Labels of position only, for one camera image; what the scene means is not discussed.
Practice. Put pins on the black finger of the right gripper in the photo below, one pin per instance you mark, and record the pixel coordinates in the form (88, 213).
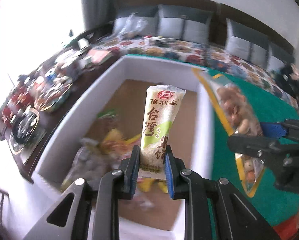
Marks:
(266, 150)

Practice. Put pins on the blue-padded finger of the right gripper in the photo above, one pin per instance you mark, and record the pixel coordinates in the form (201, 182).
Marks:
(288, 129)

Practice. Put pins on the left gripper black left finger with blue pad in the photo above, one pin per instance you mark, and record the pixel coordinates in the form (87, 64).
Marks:
(90, 207)

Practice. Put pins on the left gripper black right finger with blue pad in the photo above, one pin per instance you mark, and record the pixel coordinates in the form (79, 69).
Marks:
(213, 209)

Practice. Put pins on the peanut snack bag yellow edge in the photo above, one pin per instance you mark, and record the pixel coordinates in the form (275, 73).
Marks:
(237, 117)

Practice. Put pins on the clear vacuum sausage pack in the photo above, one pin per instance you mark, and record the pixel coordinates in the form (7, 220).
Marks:
(90, 163)

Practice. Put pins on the yellow chicken feet snack bag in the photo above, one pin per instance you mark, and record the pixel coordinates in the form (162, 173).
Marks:
(115, 142)

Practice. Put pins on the white green rice cracker pack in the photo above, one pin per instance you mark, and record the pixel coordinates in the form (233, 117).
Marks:
(161, 107)

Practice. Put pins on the orange sausage stick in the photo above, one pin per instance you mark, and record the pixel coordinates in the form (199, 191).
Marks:
(107, 120)

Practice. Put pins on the grey pillow far right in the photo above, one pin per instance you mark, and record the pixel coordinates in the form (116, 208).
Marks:
(278, 58)

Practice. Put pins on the grey pillow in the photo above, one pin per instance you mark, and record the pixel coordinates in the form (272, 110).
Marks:
(247, 43)
(150, 13)
(278, 58)
(184, 23)

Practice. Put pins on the grey pillow centre right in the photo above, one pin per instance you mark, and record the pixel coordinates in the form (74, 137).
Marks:
(247, 43)

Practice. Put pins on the white foam box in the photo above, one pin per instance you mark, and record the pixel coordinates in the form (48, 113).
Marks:
(116, 100)

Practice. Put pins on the cluttered dark side table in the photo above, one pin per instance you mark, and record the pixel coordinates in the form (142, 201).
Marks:
(42, 99)

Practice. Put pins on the floral bed sheet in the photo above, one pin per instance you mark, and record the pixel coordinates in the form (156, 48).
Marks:
(203, 55)

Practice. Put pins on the grey pillow centre left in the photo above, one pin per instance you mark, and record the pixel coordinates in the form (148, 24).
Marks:
(184, 23)

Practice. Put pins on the grey pillow far left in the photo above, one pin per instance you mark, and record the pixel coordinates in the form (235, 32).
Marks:
(150, 13)

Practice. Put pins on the white plastic bag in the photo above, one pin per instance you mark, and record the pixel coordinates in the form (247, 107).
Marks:
(134, 25)

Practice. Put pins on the grey curtain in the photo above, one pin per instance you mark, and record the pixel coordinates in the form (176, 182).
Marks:
(97, 12)

